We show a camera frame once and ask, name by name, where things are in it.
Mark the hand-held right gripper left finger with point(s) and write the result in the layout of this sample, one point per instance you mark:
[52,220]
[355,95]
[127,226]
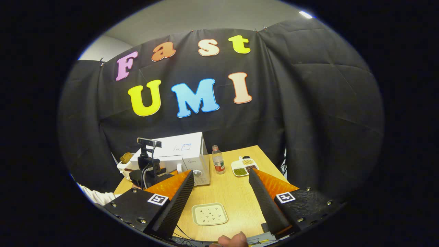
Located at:
[178,209]

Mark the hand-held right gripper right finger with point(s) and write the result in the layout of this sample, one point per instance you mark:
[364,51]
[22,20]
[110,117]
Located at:
[265,206]

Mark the white microwave oven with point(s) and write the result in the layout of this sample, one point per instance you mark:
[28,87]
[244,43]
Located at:
[187,147]

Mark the brown toast slice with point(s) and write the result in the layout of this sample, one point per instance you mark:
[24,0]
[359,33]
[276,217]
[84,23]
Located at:
[126,157]

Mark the white toaster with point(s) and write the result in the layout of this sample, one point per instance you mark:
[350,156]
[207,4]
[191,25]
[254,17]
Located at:
[124,170]

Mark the cream speckled plate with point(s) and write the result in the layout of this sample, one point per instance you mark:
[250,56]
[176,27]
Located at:
[210,214]

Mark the divided plate of grains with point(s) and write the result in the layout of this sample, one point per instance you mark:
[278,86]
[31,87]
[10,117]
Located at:
[244,167]

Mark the clear bottle with red label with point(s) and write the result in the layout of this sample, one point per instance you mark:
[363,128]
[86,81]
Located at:
[218,163]

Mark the black backdrop cloth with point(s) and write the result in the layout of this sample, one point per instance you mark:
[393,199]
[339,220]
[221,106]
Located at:
[308,103]

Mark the ceiling light panel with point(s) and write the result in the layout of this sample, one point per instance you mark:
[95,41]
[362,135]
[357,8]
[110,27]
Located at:
[305,14]

